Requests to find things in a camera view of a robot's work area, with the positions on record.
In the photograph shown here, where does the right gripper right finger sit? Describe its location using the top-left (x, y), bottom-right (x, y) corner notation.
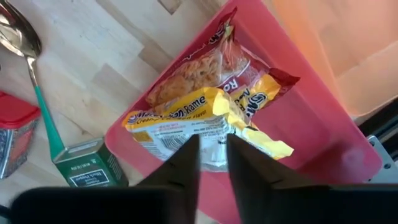
top-left (226, 134), bottom-right (398, 224)

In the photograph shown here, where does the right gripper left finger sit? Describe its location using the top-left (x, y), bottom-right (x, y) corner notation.
top-left (11, 134), bottom-right (201, 224)

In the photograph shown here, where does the green black pepper tin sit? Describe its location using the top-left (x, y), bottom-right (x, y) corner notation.
top-left (52, 136), bottom-right (129, 188)

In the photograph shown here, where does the red-lidded spice tin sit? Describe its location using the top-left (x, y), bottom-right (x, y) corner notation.
top-left (0, 91), bottom-right (41, 180)

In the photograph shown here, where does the red ramen pack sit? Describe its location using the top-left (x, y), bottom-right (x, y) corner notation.
top-left (146, 7), bottom-right (301, 118)

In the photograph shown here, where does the green-handled metal spoon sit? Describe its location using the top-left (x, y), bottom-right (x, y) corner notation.
top-left (0, 0), bottom-right (65, 162)

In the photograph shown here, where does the pink plastic bin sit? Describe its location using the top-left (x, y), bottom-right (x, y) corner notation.
top-left (104, 0), bottom-right (382, 224)

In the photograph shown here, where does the orange plastic bin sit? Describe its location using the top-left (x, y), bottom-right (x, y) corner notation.
top-left (270, 0), bottom-right (398, 118)

